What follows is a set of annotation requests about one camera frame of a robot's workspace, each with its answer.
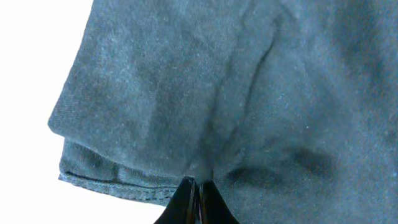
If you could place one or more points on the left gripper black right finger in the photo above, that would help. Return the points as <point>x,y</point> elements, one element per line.
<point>213,209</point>

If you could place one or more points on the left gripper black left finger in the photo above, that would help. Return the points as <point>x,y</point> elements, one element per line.
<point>182,208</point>

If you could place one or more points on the black shorts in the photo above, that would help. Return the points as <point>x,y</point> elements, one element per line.
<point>290,106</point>

